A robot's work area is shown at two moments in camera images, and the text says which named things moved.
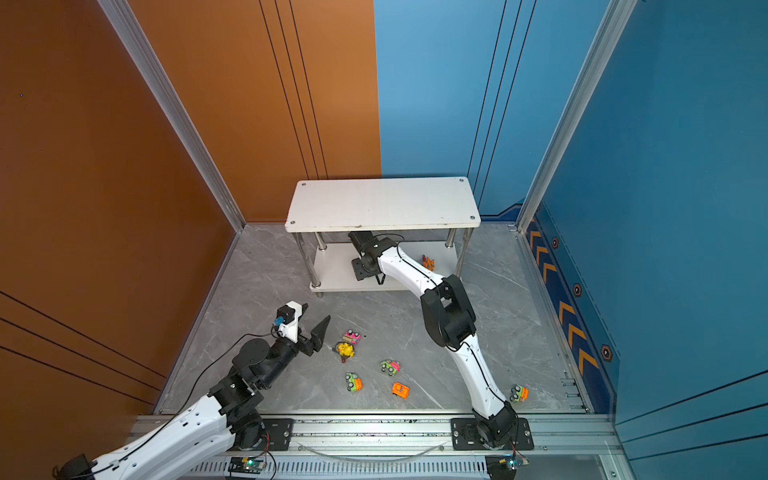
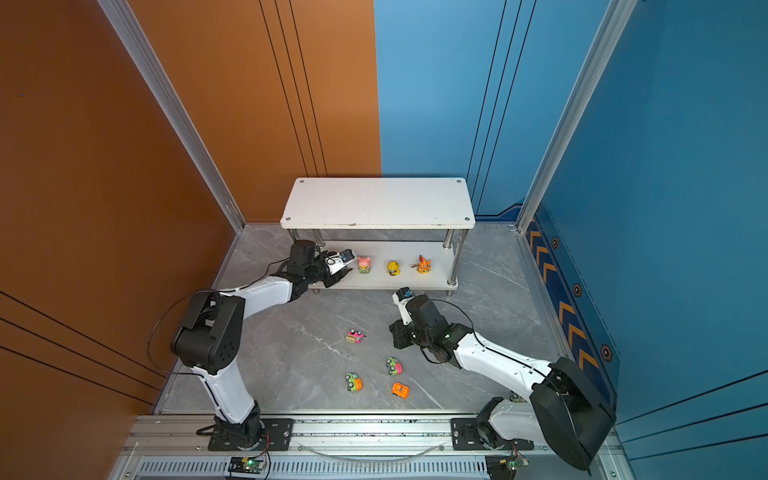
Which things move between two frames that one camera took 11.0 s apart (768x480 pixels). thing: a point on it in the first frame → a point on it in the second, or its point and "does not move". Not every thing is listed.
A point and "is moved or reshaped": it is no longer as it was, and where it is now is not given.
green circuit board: x=246 y=465 does not move
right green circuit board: x=503 y=466 does not move
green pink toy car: x=391 y=367 is moved or reshaped
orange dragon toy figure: x=430 y=264 does not move
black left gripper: x=315 y=342 → x=335 y=278
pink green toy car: x=352 y=337 does not move
